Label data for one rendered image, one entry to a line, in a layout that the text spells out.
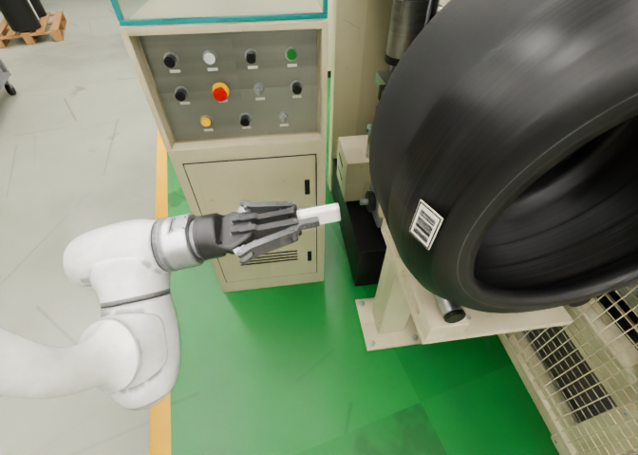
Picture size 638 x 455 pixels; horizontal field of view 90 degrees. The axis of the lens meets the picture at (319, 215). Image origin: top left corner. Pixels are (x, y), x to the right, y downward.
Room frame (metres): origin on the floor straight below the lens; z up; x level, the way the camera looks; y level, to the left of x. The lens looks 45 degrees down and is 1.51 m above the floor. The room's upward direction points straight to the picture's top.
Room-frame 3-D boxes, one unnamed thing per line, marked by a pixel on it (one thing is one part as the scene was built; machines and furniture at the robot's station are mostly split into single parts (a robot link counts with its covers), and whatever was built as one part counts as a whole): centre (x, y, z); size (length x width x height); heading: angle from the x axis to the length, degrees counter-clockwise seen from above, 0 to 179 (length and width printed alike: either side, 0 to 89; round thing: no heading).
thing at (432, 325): (0.49, -0.26, 0.84); 0.36 x 0.09 x 0.06; 8
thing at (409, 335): (0.76, -0.34, 0.01); 0.27 x 0.27 x 0.02; 8
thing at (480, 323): (0.51, -0.40, 0.80); 0.37 x 0.36 x 0.02; 98
